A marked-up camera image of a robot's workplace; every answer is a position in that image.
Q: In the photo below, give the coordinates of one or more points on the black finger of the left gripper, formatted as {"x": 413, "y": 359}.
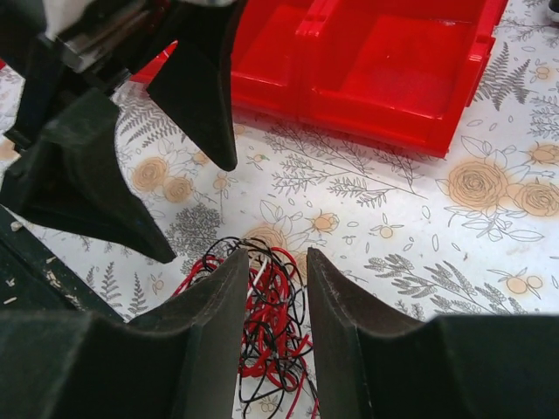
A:
{"x": 70, "y": 180}

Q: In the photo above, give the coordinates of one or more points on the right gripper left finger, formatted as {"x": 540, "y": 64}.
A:
{"x": 179, "y": 360}

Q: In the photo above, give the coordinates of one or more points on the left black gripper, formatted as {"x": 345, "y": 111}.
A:
{"x": 63, "y": 48}

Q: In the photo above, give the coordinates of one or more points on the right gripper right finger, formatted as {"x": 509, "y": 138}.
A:
{"x": 372, "y": 361}

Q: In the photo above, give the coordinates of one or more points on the floral table mat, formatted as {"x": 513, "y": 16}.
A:
{"x": 472, "y": 232}

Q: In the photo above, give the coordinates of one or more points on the red three-compartment tray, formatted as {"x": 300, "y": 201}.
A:
{"x": 398, "y": 72}

